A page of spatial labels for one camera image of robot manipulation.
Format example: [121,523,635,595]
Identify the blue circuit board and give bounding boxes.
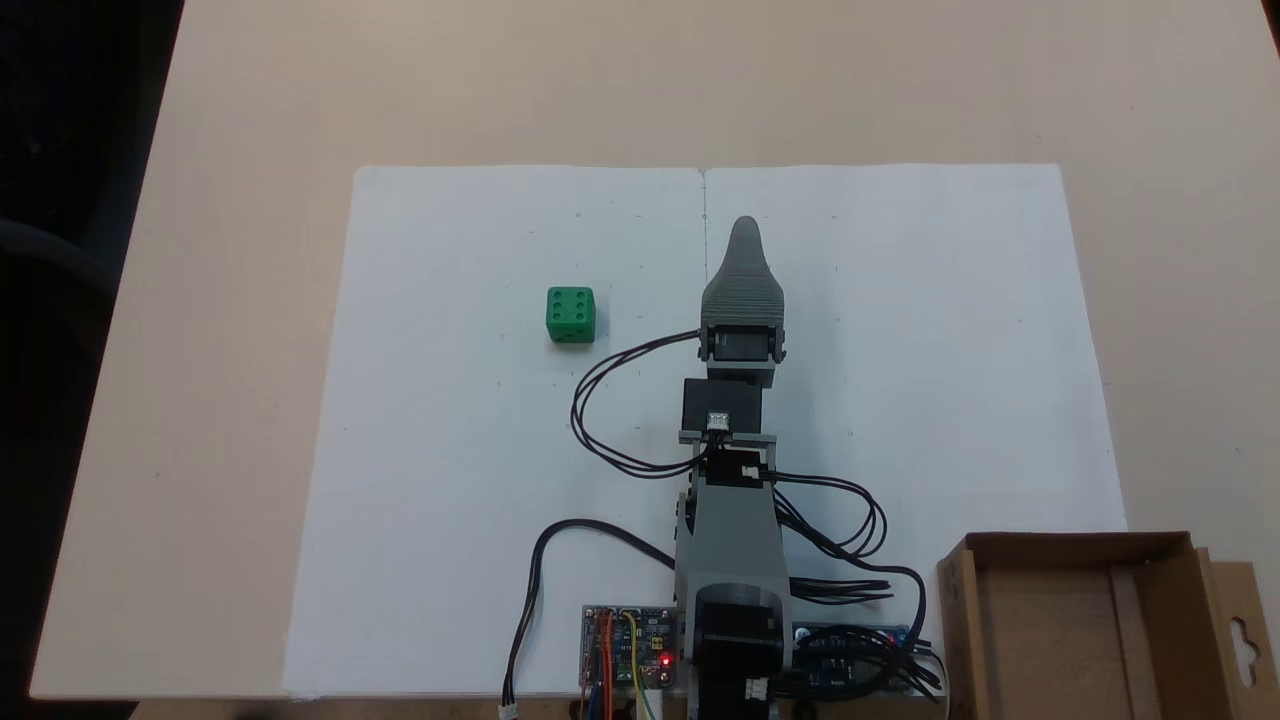
[790,622,946,696]

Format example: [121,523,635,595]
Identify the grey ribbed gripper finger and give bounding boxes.
[701,215,787,331]

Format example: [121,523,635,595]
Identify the green dice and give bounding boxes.
[545,287,597,345]

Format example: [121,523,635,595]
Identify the white paper sheet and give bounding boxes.
[703,163,1129,696]
[283,165,707,698]

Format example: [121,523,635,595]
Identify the green circuit board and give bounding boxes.
[580,604,683,691]

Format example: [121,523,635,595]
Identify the brown cardboard box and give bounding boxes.
[936,531,1280,720]

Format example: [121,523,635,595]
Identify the black servo cable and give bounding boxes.
[785,515,946,701]
[498,518,681,720]
[570,330,721,479]
[770,470,891,559]

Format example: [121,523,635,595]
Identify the orange jumper wire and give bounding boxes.
[590,610,613,720]

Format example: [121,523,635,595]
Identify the yellow jumper wire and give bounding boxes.
[622,610,659,720]

